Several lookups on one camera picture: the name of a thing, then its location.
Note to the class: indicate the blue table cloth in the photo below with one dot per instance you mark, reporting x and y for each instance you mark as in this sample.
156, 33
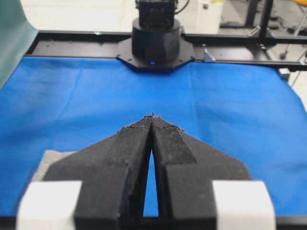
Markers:
67, 104

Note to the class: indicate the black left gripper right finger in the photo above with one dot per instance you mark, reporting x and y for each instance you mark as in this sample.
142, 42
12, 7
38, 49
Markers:
185, 168

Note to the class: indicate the black metal stand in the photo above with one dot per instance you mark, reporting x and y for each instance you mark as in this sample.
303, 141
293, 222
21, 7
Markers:
240, 17

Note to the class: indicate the brown and white sponge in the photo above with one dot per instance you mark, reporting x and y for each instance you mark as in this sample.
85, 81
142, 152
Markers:
49, 157

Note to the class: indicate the white cylindrical bin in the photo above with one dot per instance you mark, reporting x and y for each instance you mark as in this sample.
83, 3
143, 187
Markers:
200, 16

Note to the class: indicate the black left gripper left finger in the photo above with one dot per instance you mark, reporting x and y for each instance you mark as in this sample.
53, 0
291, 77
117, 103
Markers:
113, 173

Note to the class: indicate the black aluminium table frame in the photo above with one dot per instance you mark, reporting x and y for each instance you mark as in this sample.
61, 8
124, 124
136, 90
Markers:
208, 48

